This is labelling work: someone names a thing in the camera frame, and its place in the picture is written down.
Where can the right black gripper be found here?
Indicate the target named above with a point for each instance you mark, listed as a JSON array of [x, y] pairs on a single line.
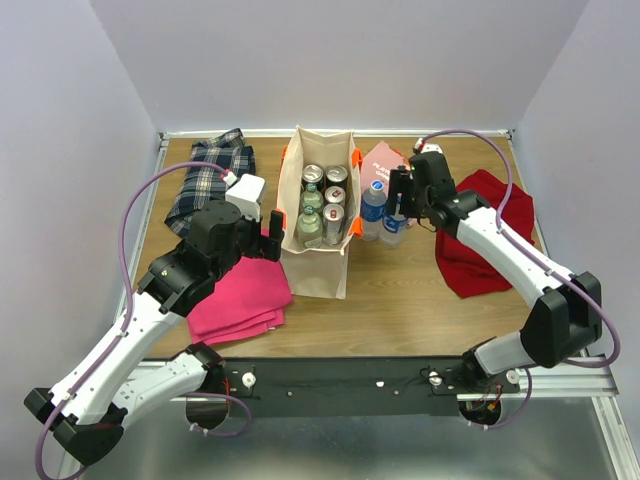
[[400, 182]]

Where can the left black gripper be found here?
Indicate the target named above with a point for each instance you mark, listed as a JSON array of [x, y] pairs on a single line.
[[268, 247]]

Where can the blue cap bottle from bag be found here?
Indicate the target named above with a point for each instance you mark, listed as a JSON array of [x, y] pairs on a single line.
[[393, 230]]

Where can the green cap glass bottle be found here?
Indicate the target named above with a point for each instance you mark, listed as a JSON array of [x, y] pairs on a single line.
[[309, 228], [313, 197]]

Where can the beige canvas bag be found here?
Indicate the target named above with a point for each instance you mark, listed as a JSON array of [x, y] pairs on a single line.
[[321, 271]]

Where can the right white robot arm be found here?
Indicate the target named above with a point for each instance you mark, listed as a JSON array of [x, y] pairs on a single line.
[[563, 316]]

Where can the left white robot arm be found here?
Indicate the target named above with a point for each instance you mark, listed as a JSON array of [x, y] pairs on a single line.
[[89, 410]]

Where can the blue cap bottle on table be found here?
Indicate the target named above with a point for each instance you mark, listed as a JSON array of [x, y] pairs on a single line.
[[373, 201]]

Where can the pink printed t-shirt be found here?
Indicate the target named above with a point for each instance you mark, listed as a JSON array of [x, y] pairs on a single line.
[[377, 165]]

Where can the red top can near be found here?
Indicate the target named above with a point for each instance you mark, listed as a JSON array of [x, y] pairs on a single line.
[[333, 218]]

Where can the red can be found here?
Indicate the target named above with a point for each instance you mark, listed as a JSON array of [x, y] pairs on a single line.
[[335, 195], [333, 218]]

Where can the red top can middle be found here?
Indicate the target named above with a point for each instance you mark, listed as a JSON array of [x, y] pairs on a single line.
[[335, 195]]

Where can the magenta folded cloth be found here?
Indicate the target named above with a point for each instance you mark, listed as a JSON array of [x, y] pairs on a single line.
[[248, 301]]

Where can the silver can far right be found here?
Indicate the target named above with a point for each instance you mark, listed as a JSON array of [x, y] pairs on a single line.
[[336, 175]]

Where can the plaid navy shirt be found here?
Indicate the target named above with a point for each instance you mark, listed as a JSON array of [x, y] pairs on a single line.
[[200, 185]]

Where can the red cloth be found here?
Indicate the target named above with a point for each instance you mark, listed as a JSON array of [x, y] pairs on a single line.
[[464, 271]]

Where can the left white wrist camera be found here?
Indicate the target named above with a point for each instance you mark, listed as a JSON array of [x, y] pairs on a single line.
[[246, 193]]

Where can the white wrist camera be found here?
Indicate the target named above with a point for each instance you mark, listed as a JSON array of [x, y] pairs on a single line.
[[423, 146], [246, 193]]

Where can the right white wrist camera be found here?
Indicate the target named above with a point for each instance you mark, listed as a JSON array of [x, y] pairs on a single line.
[[423, 146]]

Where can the aluminium frame rail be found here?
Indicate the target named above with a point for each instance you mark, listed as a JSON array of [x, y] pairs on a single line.
[[563, 381]]

